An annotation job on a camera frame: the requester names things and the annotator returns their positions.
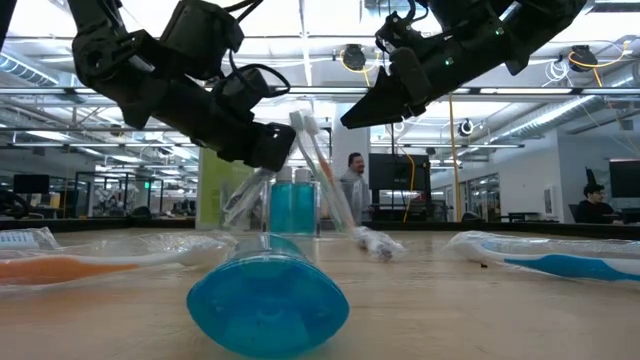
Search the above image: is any green wipes canister white lid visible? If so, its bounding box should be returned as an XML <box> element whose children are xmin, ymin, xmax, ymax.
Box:
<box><xmin>195</xmin><ymin>147</ymin><xmax>256</xmax><ymax>230</ymax></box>

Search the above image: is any clear acrylic organizer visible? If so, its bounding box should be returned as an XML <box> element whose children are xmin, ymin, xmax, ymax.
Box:
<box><xmin>219</xmin><ymin>177</ymin><xmax>354</xmax><ymax>237</ymax></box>

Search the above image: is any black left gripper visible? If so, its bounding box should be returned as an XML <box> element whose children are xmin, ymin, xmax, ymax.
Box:
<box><xmin>149</xmin><ymin>74</ymin><xmax>297</xmax><ymax>172</ymax></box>

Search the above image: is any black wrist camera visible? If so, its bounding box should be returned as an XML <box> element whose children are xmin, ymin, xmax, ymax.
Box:
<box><xmin>212</xmin><ymin>67</ymin><xmax>274</xmax><ymax>109</ymax></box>
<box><xmin>374</xmin><ymin>12</ymin><xmax>426</xmax><ymax>54</ymax></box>

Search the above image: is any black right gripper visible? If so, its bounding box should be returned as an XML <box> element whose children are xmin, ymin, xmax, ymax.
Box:
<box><xmin>340</xmin><ymin>34</ymin><xmax>511</xmax><ymax>130</ymax></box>

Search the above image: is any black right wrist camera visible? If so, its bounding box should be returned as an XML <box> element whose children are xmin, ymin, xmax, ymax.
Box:
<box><xmin>374</xmin><ymin>12</ymin><xmax>426</xmax><ymax>54</ymax></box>

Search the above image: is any person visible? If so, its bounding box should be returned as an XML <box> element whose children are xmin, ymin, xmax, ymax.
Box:
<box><xmin>338</xmin><ymin>152</ymin><xmax>372</xmax><ymax>226</ymax></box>
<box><xmin>573</xmin><ymin>182</ymin><xmax>624</xmax><ymax>225</ymax></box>

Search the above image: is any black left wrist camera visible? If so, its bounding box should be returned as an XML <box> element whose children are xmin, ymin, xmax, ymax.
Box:
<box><xmin>212</xmin><ymin>67</ymin><xmax>274</xmax><ymax>109</ymax></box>

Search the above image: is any orange toothbrush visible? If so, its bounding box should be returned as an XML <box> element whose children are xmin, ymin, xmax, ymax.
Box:
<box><xmin>303</xmin><ymin>114</ymin><xmax>357</xmax><ymax>234</ymax></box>
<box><xmin>0</xmin><ymin>233</ymin><xmax>239</xmax><ymax>296</ymax></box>

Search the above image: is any black monitor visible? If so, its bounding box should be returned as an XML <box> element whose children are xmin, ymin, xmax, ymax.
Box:
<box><xmin>368</xmin><ymin>153</ymin><xmax>432</xmax><ymax>192</ymax></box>
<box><xmin>13</xmin><ymin>173</ymin><xmax>51</xmax><ymax>195</ymax></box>
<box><xmin>608</xmin><ymin>159</ymin><xmax>640</xmax><ymax>199</ymax></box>

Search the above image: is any short yellow hanging cable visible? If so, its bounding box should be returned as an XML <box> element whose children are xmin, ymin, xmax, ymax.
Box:
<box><xmin>403</xmin><ymin>153</ymin><xmax>417</xmax><ymax>224</ymax></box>

